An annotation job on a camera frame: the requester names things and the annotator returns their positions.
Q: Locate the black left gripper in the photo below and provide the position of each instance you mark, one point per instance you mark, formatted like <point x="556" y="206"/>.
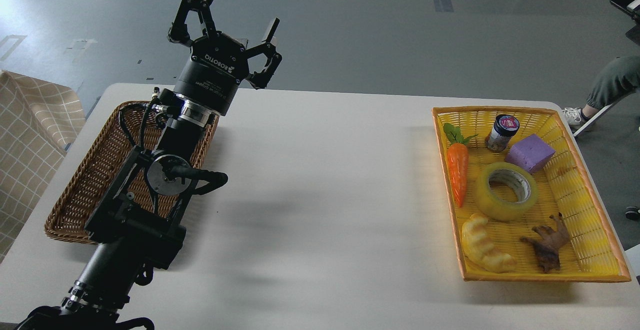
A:
<point x="215" y="70"/>

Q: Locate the yellow tape roll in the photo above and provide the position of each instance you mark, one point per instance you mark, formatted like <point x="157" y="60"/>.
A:
<point x="504" y="191"/>

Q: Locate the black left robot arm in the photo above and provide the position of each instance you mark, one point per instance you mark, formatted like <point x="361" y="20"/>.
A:
<point x="131" y="241"/>

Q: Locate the brown wicker basket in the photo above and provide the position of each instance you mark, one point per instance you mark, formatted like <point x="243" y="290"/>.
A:
<point x="99" y="167"/>

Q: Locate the beige checkered cloth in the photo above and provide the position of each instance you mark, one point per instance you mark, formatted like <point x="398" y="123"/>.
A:
<point x="39" y="120"/>

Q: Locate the orange toy carrot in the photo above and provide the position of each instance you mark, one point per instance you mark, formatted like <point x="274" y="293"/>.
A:
<point x="457" y="159"/>

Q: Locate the small dark jar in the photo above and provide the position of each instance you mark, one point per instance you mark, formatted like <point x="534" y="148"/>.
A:
<point x="505" y="126"/>

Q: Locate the yellow toy croissant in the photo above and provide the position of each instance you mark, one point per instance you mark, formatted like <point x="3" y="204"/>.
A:
<point x="480" y="248"/>

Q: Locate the purple foam block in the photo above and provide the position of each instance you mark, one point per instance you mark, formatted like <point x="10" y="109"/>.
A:
<point x="531" y="154"/>

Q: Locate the white sneaker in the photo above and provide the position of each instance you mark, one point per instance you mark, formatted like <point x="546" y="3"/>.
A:
<point x="575" y="117"/>

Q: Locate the brown toy animal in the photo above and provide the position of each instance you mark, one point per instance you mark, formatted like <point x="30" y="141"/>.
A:
<point x="547" y="247"/>

